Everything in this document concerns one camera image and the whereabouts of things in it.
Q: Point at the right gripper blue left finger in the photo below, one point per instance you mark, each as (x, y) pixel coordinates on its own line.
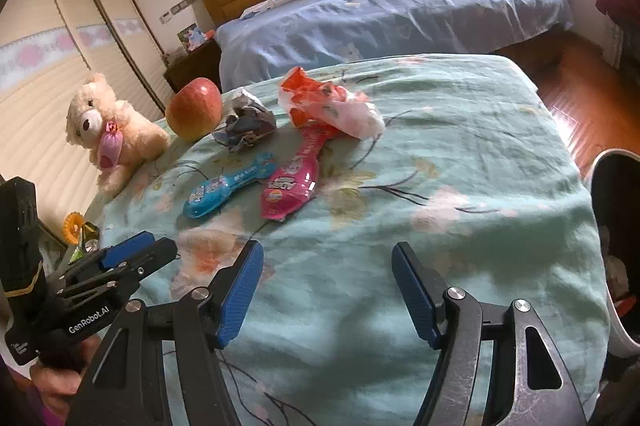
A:
(235, 289)

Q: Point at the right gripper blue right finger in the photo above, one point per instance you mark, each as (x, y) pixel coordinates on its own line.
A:
(421, 290)

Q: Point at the round grey trash bin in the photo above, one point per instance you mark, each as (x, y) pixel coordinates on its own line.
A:
(613, 183)

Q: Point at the person's left hand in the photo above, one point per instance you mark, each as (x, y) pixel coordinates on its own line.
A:
(57, 386)

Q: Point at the green small packet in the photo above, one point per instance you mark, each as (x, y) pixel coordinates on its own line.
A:
(88, 242)

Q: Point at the blue candy wrapper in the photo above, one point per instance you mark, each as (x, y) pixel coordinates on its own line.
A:
(213, 193)

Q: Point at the teal floral blanket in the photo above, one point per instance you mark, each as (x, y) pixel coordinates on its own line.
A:
(470, 171)

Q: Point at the pink candy wrapper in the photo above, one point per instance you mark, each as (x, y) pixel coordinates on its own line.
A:
(294, 182)

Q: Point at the crumpled silver foil wrapper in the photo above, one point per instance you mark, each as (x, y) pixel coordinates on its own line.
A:
(246, 121)

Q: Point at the cream teddy bear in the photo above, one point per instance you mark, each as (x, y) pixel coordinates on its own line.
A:
(118, 137)

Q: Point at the red apple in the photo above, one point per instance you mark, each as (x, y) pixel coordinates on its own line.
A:
(195, 110)

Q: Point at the red white plastic bag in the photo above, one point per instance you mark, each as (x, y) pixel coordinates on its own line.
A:
(311, 102)

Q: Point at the dark wooden nightstand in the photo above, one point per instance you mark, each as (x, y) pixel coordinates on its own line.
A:
(203, 62)

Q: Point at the framed photo on nightstand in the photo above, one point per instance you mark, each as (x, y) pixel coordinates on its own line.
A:
(192, 37)

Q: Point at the blue bed sheet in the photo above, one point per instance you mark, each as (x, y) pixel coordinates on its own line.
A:
(266, 42)

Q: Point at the orange ring toy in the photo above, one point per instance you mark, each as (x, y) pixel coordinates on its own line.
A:
(71, 227)

